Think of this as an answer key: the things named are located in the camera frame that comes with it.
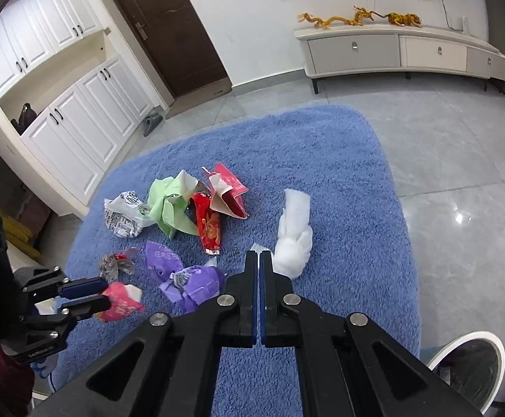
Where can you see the golden dragon figurine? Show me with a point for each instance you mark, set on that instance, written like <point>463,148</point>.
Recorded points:
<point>335,21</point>

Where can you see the dark brown door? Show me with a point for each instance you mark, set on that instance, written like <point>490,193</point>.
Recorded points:
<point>170,30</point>

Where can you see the white tissue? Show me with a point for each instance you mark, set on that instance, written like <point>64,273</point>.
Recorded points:
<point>293,243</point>

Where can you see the person's left forearm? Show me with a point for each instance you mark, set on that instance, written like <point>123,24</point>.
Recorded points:
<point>5,373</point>

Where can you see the golden tiger figurine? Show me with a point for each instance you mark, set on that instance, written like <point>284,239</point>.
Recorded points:
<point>402,18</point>

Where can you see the large purple plastic bag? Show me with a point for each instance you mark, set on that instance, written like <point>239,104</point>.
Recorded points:
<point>202,284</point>

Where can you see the black bin liner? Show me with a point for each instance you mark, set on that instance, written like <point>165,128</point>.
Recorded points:
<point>469,365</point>

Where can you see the blue fluffy rug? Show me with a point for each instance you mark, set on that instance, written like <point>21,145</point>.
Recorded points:
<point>322,160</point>

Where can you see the grey-green slipper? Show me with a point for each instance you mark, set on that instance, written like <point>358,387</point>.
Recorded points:
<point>147,128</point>
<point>156,118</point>

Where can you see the white round trash bin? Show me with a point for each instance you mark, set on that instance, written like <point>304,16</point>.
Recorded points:
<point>497,356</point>

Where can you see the pink wrapper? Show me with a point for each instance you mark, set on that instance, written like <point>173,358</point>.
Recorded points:
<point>120,306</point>

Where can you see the white upper wall cabinet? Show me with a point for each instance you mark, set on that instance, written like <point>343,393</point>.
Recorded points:
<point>31,30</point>

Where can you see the white printed wrapper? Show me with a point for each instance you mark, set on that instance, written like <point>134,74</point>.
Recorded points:
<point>124,219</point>

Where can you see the white power strip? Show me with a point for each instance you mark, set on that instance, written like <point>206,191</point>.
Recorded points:
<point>465,24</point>

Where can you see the white television cabinet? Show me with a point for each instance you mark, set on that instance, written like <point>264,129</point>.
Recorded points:
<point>352,52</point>

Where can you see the dark handbag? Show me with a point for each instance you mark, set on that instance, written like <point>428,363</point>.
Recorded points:
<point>26,119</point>

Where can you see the yellow cushion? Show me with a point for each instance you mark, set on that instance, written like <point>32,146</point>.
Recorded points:
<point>16,236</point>

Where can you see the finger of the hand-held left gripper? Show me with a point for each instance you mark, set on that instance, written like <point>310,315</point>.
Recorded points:
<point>87,287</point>
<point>89,306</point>

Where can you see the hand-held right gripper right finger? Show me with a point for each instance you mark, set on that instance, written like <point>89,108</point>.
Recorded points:
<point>272,299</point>

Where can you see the silver wrapper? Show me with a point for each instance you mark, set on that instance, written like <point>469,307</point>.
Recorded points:
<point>112,267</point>

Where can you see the red and white paper bag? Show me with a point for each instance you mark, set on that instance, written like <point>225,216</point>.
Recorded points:
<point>231,186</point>

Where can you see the green plastic bag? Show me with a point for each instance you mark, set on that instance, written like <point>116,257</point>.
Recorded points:
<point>165,202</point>

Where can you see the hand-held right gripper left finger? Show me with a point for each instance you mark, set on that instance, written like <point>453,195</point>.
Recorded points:
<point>246,295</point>

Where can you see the small white paper scrap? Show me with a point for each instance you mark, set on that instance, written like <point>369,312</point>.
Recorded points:
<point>211,262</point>
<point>256,248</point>

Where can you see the small purple wrapper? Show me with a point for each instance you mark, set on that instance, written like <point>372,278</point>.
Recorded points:
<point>161,256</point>

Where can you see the white lower shoe cabinet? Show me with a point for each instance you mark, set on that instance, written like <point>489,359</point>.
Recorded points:
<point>83,130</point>

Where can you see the red snack packet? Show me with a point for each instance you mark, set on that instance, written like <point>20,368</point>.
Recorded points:
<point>207,226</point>

